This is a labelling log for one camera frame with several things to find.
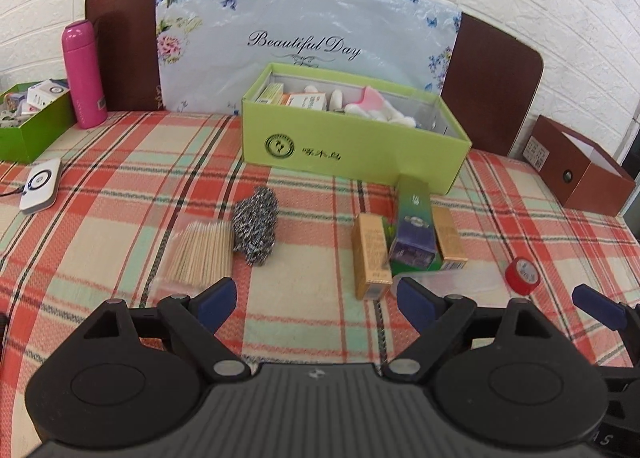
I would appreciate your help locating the plaid bed sheet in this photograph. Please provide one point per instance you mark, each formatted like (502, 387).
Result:
(127, 184)

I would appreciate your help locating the small green box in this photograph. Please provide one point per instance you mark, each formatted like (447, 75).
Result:
(24, 137)

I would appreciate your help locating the green flat box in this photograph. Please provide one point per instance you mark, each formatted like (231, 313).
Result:
(410, 263)

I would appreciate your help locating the gold box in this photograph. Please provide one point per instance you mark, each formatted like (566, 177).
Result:
(451, 253)
(372, 272)

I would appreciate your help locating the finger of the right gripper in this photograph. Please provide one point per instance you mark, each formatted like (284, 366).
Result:
(619, 317)

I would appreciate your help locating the floral Beautiful Day pillow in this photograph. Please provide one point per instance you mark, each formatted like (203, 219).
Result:
(210, 52)

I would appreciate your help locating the pink thermos bottle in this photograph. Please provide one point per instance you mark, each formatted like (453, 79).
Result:
(83, 74)

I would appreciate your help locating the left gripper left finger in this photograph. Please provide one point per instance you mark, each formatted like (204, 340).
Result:
(192, 324)

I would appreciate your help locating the orange white medicine box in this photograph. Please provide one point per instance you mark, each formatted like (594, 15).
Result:
(310, 101)

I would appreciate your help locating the bundle of wooden toothpicks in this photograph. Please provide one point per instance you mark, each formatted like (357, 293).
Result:
(198, 256)

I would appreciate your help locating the purple green carton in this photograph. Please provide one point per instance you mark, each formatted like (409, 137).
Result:
(415, 232)

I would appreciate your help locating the white round-dial device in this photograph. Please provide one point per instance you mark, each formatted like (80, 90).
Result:
(41, 186)

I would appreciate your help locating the pink item in box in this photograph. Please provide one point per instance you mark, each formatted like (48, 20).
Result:
(371, 100)

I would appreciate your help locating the steel wool scrubber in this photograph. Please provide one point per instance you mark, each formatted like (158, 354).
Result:
(254, 222)

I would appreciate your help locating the red tape roll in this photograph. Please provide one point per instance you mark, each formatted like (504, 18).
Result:
(522, 276)

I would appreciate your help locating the clear plastic case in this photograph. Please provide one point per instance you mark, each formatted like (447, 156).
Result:
(480, 281)

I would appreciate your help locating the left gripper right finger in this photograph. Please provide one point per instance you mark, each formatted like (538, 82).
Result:
(440, 322)

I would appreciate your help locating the large green cardboard box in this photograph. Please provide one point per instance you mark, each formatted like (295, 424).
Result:
(336, 144)

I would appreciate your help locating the white gloves in box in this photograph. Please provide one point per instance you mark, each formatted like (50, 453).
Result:
(388, 114)

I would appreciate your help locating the brown wooden headboard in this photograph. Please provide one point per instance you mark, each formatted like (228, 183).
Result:
(492, 79)

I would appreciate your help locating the small yellow-green box inside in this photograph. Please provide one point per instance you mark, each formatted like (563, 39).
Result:
(271, 94)

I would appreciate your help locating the brown cardboard box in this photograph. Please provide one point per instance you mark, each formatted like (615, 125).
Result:
(580, 174)

